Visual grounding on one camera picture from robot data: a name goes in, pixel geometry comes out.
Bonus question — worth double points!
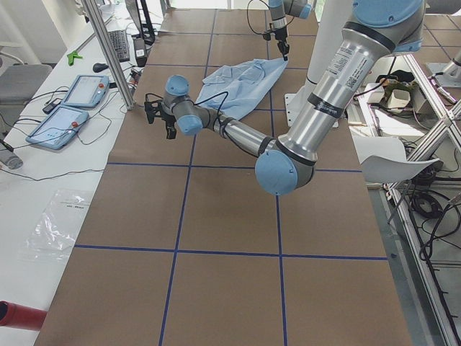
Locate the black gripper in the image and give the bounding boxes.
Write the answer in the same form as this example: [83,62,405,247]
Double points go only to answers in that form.
[144,100,176,139]
[262,22,290,61]

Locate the light blue button-up shirt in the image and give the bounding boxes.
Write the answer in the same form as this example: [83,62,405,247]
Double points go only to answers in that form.
[197,58,288,120]

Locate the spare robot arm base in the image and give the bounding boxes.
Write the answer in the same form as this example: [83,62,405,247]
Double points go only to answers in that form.
[426,52,460,88]

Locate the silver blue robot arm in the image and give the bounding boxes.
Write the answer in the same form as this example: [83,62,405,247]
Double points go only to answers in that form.
[144,1,426,195]
[262,0,313,61]

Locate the upper blue teach pendant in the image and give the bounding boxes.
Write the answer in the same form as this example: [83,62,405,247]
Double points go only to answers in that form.
[61,75,109,109]

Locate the blue teach pendant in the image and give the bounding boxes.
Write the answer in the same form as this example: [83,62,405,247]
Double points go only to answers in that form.
[26,105,89,150]
[61,75,109,109]

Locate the black computer mouse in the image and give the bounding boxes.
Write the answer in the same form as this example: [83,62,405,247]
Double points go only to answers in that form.
[92,63,108,73]

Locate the black keyboard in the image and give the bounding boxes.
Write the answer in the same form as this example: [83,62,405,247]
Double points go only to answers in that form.
[108,30,130,62]

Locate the lower blue teach pendant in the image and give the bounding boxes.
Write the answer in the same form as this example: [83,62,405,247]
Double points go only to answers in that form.
[26,105,89,150]

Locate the green plastic clamp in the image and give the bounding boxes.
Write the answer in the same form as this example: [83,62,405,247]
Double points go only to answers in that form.
[67,50,83,66]

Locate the white plastic chair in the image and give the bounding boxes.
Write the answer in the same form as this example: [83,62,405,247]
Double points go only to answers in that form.
[352,136,439,183]

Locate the clear plastic bag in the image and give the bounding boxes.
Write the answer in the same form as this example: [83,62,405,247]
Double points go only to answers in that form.
[20,189,94,262]

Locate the red fire extinguisher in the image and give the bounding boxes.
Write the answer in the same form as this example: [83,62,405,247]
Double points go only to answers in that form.
[1,301,47,331]

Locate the grey aluminium post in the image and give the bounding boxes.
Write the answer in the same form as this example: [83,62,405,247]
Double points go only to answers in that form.
[81,0,135,110]

